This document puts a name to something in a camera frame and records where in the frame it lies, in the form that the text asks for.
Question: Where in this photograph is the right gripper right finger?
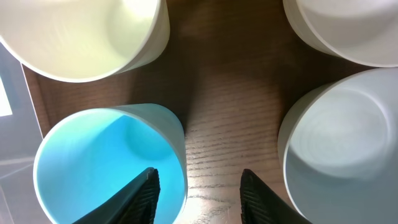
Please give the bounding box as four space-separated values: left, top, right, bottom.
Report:
239 169 311 224

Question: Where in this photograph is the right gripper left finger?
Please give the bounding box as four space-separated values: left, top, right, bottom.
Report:
73 167 160 224

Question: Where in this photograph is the light blue cup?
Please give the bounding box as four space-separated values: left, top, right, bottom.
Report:
33 103 188 223

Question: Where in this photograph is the cream cup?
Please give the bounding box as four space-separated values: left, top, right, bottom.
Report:
1 0 170 83

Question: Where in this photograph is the clear plastic storage container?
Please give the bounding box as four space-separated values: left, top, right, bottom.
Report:
1 46 50 223

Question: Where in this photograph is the white label in container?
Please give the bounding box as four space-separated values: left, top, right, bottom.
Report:
0 78 12 117

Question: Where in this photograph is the light grey bowl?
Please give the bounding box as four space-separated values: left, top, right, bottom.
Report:
277 68 397 224

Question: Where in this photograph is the white bowl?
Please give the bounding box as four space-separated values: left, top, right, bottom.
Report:
282 0 397 67

